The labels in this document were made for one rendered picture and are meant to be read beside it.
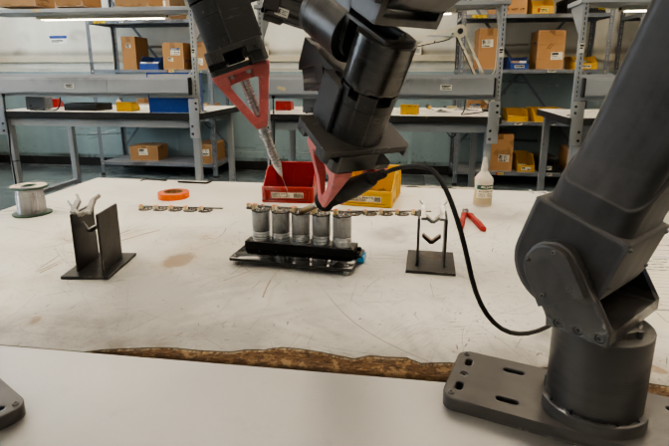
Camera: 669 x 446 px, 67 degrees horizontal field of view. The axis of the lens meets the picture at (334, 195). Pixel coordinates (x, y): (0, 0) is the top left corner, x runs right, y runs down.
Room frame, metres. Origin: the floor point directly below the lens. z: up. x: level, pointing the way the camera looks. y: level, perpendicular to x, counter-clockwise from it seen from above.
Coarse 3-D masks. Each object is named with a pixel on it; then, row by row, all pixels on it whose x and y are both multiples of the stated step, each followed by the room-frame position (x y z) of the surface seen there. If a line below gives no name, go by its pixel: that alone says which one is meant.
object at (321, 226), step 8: (312, 216) 0.63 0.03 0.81; (328, 216) 0.62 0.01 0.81; (312, 224) 0.63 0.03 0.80; (320, 224) 0.62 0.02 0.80; (328, 224) 0.62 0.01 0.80; (312, 232) 0.63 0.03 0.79; (320, 232) 0.62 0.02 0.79; (328, 232) 0.62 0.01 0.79; (312, 240) 0.63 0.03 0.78; (320, 240) 0.62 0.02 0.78; (328, 240) 0.62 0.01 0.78
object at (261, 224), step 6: (252, 216) 0.64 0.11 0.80; (258, 216) 0.64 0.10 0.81; (264, 216) 0.64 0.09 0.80; (252, 222) 0.64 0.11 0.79; (258, 222) 0.64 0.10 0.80; (264, 222) 0.64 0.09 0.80; (270, 222) 0.65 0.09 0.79; (258, 228) 0.64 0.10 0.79; (264, 228) 0.64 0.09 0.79; (270, 228) 0.65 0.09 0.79; (258, 234) 0.64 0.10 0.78; (264, 234) 0.64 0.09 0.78; (270, 234) 0.65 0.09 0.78; (258, 240) 0.64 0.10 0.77; (264, 240) 0.64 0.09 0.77
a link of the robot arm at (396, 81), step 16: (352, 16) 0.48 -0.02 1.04; (352, 32) 0.50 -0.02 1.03; (368, 32) 0.46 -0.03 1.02; (384, 32) 0.46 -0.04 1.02; (400, 32) 0.46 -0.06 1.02; (352, 48) 0.47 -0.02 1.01; (368, 48) 0.45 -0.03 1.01; (384, 48) 0.45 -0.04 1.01; (400, 48) 0.45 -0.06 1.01; (416, 48) 0.47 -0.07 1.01; (352, 64) 0.47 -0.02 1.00; (368, 64) 0.46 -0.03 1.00; (384, 64) 0.45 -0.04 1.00; (400, 64) 0.46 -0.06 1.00; (352, 80) 0.47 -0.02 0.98; (368, 80) 0.46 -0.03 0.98; (384, 80) 0.46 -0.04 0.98; (400, 80) 0.47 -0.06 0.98; (368, 96) 0.47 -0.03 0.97; (384, 96) 0.47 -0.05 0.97
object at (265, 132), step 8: (248, 80) 0.61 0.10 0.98; (248, 88) 0.61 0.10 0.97; (248, 96) 0.61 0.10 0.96; (256, 96) 0.62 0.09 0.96; (256, 104) 0.61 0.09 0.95; (256, 112) 0.61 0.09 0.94; (264, 128) 0.61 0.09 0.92; (264, 136) 0.61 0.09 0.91; (272, 144) 0.62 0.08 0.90; (272, 152) 0.62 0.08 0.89; (272, 160) 0.62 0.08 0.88; (280, 160) 0.62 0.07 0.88
